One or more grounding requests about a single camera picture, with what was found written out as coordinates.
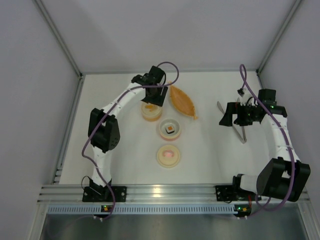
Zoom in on metal serving tongs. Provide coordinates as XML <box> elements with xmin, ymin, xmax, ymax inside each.
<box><xmin>216</xmin><ymin>101</ymin><xmax>247</xmax><ymax>144</ymax></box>

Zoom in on cream lid orange handle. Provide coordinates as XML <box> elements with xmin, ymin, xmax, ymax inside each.
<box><xmin>141</xmin><ymin>103</ymin><xmax>163</xmax><ymax>118</ymax></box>

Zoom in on orange round lunch box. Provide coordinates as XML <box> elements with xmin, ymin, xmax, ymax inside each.
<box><xmin>139</xmin><ymin>103</ymin><xmax>163</xmax><ymax>122</ymax></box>

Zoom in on pink round lunch box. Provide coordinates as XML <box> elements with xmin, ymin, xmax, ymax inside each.
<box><xmin>156</xmin><ymin>118</ymin><xmax>182</xmax><ymax>142</ymax></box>

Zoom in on sushi roll toy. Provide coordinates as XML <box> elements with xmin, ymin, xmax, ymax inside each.
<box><xmin>165</xmin><ymin>124</ymin><xmax>176</xmax><ymax>135</ymax></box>

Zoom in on cream lid pink handle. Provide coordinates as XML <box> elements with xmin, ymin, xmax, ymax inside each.
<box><xmin>156</xmin><ymin>145</ymin><xmax>181</xmax><ymax>169</ymax></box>

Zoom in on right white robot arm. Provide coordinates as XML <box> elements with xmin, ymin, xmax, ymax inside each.
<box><xmin>217</xmin><ymin>88</ymin><xmax>311</xmax><ymax>202</ymax></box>

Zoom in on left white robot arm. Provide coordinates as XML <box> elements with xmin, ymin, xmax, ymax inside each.
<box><xmin>81</xmin><ymin>66</ymin><xmax>168</xmax><ymax>203</ymax></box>

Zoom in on woven boat-shaped basket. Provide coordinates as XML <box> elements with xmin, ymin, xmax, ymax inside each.
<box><xmin>169</xmin><ymin>81</ymin><xmax>198</xmax><ymax>120</ymax></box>

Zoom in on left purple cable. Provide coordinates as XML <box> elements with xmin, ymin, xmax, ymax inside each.
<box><xmin>81</xmin><ymin>61</ymin><xmax>180</xmax><ymax>221</ymax></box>

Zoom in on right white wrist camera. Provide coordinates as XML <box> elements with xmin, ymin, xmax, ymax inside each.
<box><xmin>237</xmin><ymin>87</ymin><xmax>252</xmax><ymax>104</ymax></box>

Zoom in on right aluminium frame post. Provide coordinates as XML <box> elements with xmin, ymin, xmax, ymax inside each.
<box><xmin>255</xmin><ymin>0</ymin><xmax>304</xmax><ymax>76</ymax></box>

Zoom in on aluminium frame post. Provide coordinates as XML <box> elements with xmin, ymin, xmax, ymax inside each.
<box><xmin>33</xmin><ymin>0</ymin><xmax>84</xmax><ymax>77</ymax></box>
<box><xmin>255</xmin><ymin>0</ymin><xmax>304</xmax><ymax>76</ymax></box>

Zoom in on left aluminium frame post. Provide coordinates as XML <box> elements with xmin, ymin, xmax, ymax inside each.
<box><xmin>33</xmin><ymin>0</ymin><xmax>84</xmax><ymax>77</ymax></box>

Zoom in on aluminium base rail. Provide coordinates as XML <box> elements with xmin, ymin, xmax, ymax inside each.
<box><xmin>37</xmin><ymin>182</ymin><xmax>310</xmax><ymax>205</ymax></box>

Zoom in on slotted grey cable duct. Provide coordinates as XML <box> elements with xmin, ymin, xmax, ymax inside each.
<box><xmin>47</xmin><ymin>203</ymin><xmax>251</xmax><ymax>215</ymax></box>

